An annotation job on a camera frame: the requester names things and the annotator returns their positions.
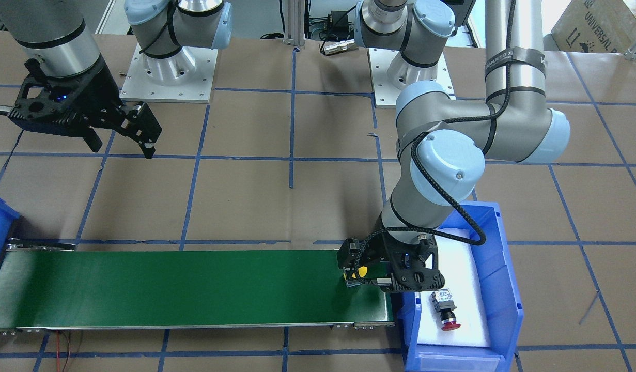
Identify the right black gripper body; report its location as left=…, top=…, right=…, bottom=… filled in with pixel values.
left=8, top=57, right=162, bottom=148

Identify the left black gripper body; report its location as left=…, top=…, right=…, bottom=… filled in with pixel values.
left=337, top=227, right=445, bottom=293

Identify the yellow push button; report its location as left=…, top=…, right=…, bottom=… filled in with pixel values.
left=346, top=266, right=368, bottom=285

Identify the red emergency stop button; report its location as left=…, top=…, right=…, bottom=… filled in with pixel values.
left=430, top=289, right=460, bottom=331

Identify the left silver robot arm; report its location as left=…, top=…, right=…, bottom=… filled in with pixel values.
left=337, top=1, right=570, bottom=293

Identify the white foam pad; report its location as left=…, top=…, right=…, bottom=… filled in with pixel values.
left=417, top=236, right=490, bottom=348

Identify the blue source bin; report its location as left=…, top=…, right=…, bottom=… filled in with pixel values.
left=397, top=200, right=523, bottom=371

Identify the green conveyor belt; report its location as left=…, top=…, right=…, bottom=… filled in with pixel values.
left=0, top=249, right=394, bottom=331

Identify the silver metal cylinder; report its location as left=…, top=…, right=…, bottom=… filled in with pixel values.
left=323, top=39, right=359, bottom=56

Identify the black power adapter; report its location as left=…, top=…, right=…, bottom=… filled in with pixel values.
left=327, top=10, right=349, bottom=33

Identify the cardboard box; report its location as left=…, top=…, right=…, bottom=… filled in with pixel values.
left=551, top=1, right=636, bottom=53

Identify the black braided cable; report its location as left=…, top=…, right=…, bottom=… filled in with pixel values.
left=356, top=0, right=520, bottom=285

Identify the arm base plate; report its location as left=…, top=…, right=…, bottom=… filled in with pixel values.
left=120, top=45, right=218, bottom=104
left=369, top=49, right=456, bottom=109

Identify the red conveyor wire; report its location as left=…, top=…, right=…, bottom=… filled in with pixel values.
left=54, top=331, right=73, bottom=372

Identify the aluminium frame post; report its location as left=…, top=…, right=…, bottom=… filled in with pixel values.
left=281, top=1, right=307, bottom=49

